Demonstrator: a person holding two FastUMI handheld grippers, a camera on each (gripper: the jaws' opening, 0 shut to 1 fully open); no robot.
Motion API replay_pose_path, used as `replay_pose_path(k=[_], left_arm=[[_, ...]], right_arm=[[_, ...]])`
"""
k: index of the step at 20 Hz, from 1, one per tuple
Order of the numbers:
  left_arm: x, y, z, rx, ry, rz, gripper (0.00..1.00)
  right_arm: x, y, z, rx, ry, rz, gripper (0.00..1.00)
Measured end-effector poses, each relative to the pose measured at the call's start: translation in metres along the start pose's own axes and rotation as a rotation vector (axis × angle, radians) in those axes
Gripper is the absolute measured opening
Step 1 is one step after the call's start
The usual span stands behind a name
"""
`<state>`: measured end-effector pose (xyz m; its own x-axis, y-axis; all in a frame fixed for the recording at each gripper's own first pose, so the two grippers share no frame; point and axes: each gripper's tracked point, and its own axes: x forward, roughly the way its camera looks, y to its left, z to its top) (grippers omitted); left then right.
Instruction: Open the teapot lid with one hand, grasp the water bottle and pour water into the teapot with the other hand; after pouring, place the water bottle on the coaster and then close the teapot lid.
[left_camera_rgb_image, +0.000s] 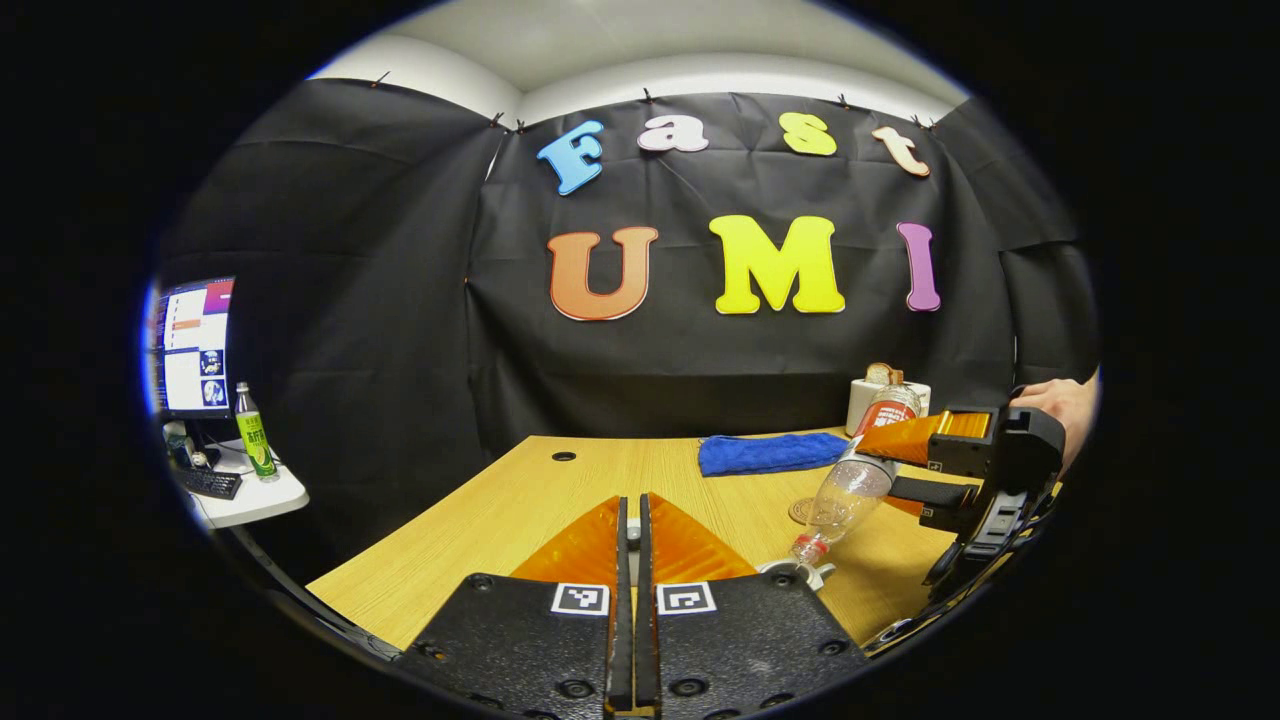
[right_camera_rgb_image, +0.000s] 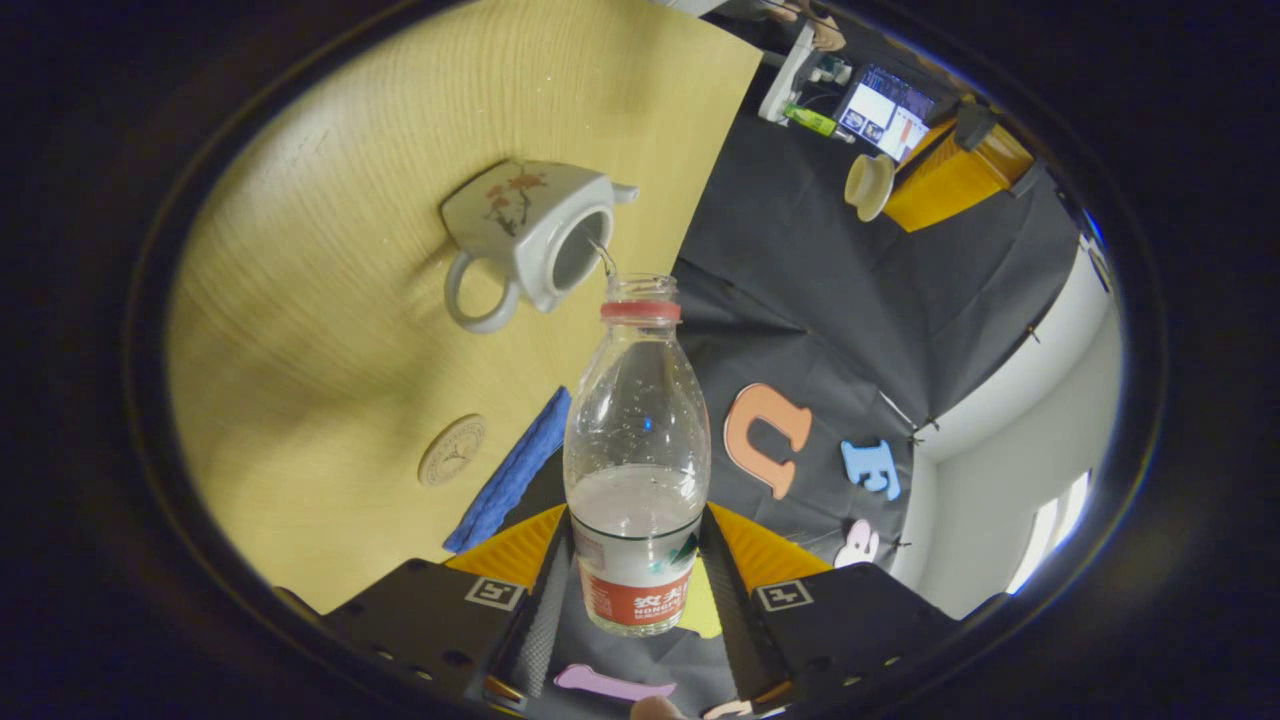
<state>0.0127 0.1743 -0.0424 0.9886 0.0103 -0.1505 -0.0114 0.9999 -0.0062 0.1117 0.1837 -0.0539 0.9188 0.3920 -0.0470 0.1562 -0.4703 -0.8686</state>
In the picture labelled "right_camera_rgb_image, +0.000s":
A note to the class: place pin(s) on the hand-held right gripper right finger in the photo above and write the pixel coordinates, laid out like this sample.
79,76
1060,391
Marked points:
745,620

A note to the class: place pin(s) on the blue towel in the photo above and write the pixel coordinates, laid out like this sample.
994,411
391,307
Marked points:
510,475

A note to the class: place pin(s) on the white side desk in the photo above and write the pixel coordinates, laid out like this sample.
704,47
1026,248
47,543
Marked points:
785,75

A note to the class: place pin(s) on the black backdrop cloth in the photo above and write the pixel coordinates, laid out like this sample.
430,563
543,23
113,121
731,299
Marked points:
800,300

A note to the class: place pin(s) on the green drink bottle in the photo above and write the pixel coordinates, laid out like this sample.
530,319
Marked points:
810,120

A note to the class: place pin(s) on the white floral teacup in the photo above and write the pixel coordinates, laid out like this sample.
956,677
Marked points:
500,215

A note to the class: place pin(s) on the round wooden coaster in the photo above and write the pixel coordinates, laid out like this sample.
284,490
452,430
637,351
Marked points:
452,451

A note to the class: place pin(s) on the clear plastic water bottle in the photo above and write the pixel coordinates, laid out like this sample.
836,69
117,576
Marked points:
637,450

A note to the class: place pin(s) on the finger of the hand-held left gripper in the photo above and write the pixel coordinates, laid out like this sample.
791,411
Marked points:
950,180

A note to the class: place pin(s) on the white teacup lid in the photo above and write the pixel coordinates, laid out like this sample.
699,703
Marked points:
868,187

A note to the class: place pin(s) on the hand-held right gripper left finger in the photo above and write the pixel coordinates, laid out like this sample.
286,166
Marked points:
540,620

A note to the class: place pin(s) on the computer monitor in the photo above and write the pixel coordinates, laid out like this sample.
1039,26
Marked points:
885,110

